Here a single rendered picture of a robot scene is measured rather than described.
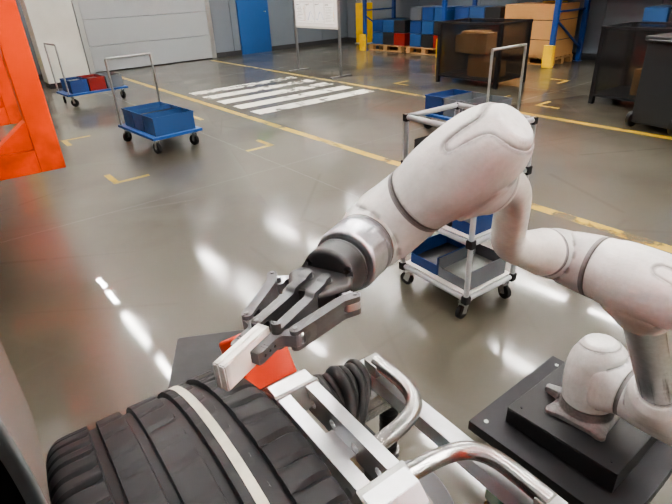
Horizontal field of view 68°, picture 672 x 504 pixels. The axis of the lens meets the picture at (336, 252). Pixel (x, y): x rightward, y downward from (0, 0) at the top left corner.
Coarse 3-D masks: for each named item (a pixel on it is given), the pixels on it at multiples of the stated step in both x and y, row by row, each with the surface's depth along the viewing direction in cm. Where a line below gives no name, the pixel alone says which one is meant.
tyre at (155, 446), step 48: (192, 384) 68; (240, 384) 60; (96, 432) 59; (144, 432) 55; (192, 432) 54; (240, 432) 53; (288, 432) 53; (48, 480) 51; (96, 480) 48; (144, 480) 47; (192, 480) 47; (240, 480) 47; (288, 480) 47
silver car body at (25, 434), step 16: (0, 352) 97; (0, 368) 89; (0, 384) 82; (16, 384) 104; (0, 400) 76; (16, 400) 94; (0, 416) 70; (16, 416) 86; (32, 416) 111; (16, 432) 80; (32, 432) 100; (32, 448) 91; (32, 464) 84; (48, 496) 89
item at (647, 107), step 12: (648, 36) 530; (660, 36) 520; (648, 48) 536; (660, 48) 525; (648, 60) 539; (660, 60) 528; (648, 72) 542; (660, 72) 531; (648, 84) 545; (660, 84) 534; (636, 96) 560; (648, 96) 548; (660, 96) 538; (636, 108) 563; (648, 108) 552; (660, 108) 541; (636, 120) 567; (648, 120) 555; (660, 120) 544
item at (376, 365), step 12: (372, 360) 87; (384, 360) 86; (372, 372) 87; (384, 372) 84; (396, 372) 83; (396, 384) 82; (408, 384) 81; (408, 396) 79; (420, 396) 79; (408, 408) 76; (420, 408) 77; (396, 420) 74; (408, 420) 74; (384, 432) 72; (396, 432) 73; (384, 444) 71
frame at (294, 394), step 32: (288, 384) 67; (320, 384) 66; (288, 416) 63; (320, 416) 65; (352, 416) 61; (320, 448) 57; (352, 448) 60; (384, 448) 57; (352, 480) 53; (384, 480) 53; (416, 480) 53
